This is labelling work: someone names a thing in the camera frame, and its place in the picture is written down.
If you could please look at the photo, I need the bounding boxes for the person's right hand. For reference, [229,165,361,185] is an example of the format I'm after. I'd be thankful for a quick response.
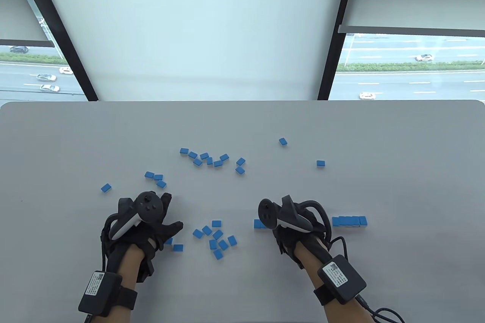
[273,209,332,270]

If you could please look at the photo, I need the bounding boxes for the blue mahjong tiles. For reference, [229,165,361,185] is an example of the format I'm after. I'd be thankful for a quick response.
[101,137,326,260]

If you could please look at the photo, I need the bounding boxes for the black window frame pillar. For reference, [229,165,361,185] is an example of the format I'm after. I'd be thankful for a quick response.
[15,0,100,102]
[318,0,360,101]

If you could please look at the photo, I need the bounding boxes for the person's left forearm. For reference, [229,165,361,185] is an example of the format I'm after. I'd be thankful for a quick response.
[92,245,146,323]

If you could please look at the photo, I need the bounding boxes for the wide white roller blind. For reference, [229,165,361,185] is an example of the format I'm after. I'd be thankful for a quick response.
[33,0,349,101]

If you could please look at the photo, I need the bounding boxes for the black white handheld controller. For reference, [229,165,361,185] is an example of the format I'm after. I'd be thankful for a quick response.
[258,195,332,241]
[110,191,164,240]

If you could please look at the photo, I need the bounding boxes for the person's left hand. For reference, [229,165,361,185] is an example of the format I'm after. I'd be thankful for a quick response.
[100,191,184,283]

